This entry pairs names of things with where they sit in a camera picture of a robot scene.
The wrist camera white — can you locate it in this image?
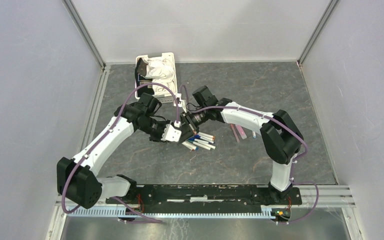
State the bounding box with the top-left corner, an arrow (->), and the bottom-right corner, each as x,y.
173,93 -> 187,113
161,124 -> 182,143

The orange cap marker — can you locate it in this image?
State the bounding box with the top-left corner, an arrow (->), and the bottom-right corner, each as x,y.
198,132 -> 215,140

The blue cap marker upper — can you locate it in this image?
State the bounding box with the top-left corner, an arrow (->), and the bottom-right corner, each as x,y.
193,134 -> 214,144

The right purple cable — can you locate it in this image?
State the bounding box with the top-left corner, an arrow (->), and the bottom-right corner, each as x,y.
178,84 -> 320,225

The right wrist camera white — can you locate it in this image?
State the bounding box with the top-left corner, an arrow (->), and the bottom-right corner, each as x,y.
173,93 -> 187,113

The black printed shirt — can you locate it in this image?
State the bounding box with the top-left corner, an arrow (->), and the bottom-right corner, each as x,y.
134,57 -> 153,87

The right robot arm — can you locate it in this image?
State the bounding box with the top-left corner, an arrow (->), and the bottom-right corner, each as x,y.
180,86 -> 308,204

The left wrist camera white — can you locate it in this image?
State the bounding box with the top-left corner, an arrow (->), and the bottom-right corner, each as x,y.
161,124 -> 182,143

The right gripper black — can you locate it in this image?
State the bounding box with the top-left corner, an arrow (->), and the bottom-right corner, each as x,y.
178,105 -> 210,144

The white plastic basket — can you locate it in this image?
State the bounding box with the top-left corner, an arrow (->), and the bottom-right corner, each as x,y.
134,52 -> 178,104

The cable duct comb strip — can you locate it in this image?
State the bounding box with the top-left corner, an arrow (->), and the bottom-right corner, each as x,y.
66,206 -> 274,220

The white crumpled cloth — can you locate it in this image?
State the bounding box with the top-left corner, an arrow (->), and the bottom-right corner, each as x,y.
143,56 -> 176,90

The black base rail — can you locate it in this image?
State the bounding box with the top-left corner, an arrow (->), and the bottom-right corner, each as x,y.
121,184 -> 303,214

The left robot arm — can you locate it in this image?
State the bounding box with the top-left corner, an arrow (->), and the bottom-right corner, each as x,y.
56,93 -> 170,209

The blue cap marker lower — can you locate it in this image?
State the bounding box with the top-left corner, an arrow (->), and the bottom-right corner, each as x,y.
188,138 -> 216,150

